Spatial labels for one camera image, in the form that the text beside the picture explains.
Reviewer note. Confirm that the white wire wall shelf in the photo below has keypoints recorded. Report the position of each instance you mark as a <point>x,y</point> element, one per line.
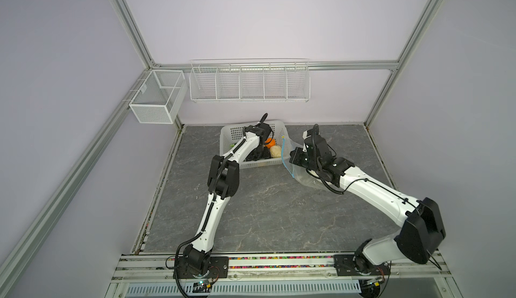
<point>250,80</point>

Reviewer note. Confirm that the white perforated plastic basket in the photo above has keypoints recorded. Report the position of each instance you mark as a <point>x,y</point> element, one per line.
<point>232,135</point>

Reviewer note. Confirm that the aluminium front rail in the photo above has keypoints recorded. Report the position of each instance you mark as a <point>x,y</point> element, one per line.
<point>278,267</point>

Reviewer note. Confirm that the white vent grille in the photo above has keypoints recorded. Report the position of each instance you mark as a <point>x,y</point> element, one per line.
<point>252,288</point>

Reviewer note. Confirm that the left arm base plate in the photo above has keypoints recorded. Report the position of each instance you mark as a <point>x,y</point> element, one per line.
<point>213,267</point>

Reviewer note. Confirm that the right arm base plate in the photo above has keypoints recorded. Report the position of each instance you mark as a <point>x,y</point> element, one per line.
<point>351,265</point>

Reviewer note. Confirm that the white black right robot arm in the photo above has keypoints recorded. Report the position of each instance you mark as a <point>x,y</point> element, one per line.
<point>421,226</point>

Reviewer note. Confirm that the white mesh wall box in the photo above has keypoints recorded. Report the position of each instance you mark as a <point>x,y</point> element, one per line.
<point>159,97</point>

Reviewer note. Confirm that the orange toy fruit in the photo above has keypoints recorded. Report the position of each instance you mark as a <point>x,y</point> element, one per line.
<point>270,142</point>

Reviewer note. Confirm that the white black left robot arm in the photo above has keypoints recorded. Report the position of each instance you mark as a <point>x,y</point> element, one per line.
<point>223,183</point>

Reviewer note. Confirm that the beige toy garlic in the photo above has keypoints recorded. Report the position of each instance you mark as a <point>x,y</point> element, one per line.
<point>276,151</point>

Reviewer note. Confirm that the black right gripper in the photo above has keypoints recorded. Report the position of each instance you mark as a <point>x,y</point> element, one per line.
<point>296,157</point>

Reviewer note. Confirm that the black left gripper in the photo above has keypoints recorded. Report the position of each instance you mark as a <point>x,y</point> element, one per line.
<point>250,157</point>

